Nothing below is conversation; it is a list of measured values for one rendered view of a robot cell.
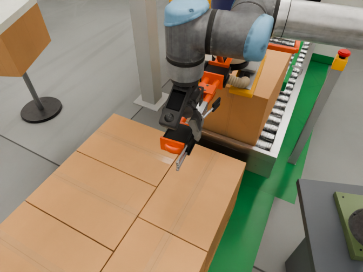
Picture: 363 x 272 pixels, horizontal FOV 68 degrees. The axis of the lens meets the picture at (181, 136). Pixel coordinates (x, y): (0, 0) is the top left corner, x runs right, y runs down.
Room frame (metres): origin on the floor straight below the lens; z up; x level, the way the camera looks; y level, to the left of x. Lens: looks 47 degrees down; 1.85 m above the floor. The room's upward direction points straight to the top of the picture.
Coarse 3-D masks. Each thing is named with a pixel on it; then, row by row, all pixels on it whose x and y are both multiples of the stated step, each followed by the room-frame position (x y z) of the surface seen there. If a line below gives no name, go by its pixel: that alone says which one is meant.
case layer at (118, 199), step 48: (96, 144) 1.16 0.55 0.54; (144, 144) 1.16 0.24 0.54; (48, 192) 0.80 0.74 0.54; (96, 192) 0.80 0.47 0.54; (144, 192) 0.80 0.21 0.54; (192, 192) 0.80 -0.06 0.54; (0, 240) 0.53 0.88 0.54; (48, 240) 0.53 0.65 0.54; (96, 240) 0.53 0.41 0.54; (144, 240) 0.53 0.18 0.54; (192, 240) 0.53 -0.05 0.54
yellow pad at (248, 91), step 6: (264, 60) 1.14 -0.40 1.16; (258, 66) 1.08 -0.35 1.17; (240, 72) 1.04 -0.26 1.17; (246, 72) 1.00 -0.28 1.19; (258, 72) 1.04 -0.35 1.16; (252, 78) 0.99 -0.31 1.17; (258, 78) 1.00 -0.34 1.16; (252, 84) 0.95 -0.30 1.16; (234, 90) 0.91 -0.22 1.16; (240, 90) 0.91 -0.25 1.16; (246, 90) 0.91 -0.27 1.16; (252, 90) 0.91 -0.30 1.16; (246, 96) 0.89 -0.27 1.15
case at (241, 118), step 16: (272, 64) 1.45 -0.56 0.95; (288, 64) 1.63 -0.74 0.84; (272, 80) 1.28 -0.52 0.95; (224, 96) 1.23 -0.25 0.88; (240, 96) 1.19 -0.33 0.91; (256, 96) 1.15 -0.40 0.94; (272, 96) 1.25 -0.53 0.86; (224, 112) 1.22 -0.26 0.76; (240, 112) 1.18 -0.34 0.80; (256, 112) 1.14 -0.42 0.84; (208, 128) 1.27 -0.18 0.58; (224, 128) 1.22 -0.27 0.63; (240, 128) 1.17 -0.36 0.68; (256, 128) 1.13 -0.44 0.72
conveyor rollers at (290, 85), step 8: (272, 40) 2.57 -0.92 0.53; (280, 40) 2.54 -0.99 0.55; (288, 40) 2.58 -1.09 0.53; (304, 48) 2.43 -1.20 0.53; (304, 56) 2.26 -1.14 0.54; (296, 64) 2.12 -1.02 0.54; (296, 72) 2.02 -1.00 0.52; (288, 80) 1.88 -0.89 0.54; (288, 88) 1.78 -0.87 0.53; (280, 96) 1.65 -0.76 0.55; (288, 96) 1.70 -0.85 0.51; (280, 104) 1.56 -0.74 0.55; (272, 112) 1.48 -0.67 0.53; (280, 112) 1.47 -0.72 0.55; (272, 120) 1.39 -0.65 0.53; (264, 128) 1.33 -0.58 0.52; (272, 128) 1.31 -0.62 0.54; (264, 136) 1.24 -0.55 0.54; (272, 136) 1.23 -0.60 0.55; (256, 144) 1.17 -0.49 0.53; (264, 144) 1.16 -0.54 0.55
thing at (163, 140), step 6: (180, 126) 0.56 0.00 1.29; (186, 126) 0.56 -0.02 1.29; (168, 132) 0.54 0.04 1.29; (174, 132) 0.54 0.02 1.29; (180, 132) 0.54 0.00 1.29; (186, 132) 0.54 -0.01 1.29; (162, 138) 0.52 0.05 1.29; (168, 138) 0.52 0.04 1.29; (174, 138) 0.51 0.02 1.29; (180, 138) 0.51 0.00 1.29; (186, 138) 0.51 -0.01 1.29; (162, 144) 0.51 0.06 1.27; (174, 144) 0.50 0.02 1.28; (180, 144) 0.49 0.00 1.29
